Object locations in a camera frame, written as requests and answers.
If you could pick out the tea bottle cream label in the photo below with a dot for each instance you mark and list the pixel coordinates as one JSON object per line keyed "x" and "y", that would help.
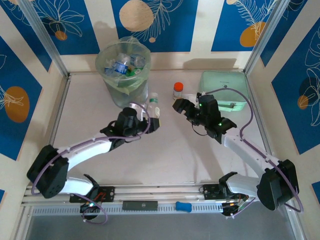
{"x": 155, "y": 107}

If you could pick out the clear bottle blue label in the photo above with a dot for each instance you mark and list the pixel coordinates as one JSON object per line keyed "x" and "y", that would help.
{"x": 109, "y": 71}
{"x": 120, "y": 67}

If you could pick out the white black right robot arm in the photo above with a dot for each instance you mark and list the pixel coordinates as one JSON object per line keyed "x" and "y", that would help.
{"x": 245, "y": 152}

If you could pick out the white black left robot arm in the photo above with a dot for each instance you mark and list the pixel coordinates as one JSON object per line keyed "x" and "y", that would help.
{"x": 87, "y": 150}

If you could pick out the clear plastic waste bin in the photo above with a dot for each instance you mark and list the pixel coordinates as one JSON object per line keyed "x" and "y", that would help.
{"x": 125, "y": 98}

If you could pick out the orange capped pill bottle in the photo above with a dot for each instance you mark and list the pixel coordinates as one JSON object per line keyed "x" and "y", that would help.
{"x": 178, "y": 91}

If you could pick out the mint green zip pouch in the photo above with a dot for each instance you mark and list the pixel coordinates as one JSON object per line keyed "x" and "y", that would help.
{"x": 230, "y": 100}

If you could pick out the black flat device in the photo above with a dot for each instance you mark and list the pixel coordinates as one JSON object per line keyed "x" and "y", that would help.
{"x": 140, "y": 205}

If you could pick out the blue bone shaped object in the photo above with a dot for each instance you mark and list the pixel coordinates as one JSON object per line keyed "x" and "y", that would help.
{"x": 183, "y": 206}

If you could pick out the left base circuit board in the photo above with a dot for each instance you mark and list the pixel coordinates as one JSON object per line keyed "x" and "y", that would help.
{"x": 90, "y": 204}

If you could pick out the base circuit board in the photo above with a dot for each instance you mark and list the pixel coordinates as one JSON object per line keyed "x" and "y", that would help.
{"x": 232, "y": 206}
{"x": 90, "y": 204}

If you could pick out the right base circuit board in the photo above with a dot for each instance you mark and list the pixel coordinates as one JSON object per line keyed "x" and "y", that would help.
{"x": 232, "y": 206}

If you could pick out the aluminium side rail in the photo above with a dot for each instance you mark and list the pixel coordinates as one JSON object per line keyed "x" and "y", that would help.
{"x": 256, "y": 100}
{"x": 61, "y": 100}

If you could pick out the aluminium front rail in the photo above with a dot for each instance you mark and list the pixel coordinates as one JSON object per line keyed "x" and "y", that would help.
{"x": 160, "y": 191}

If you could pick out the aluminium frame post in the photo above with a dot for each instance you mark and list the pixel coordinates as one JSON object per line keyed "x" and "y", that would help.
{"x": 266, "y": 32}
{"x": 42, "y": 32}

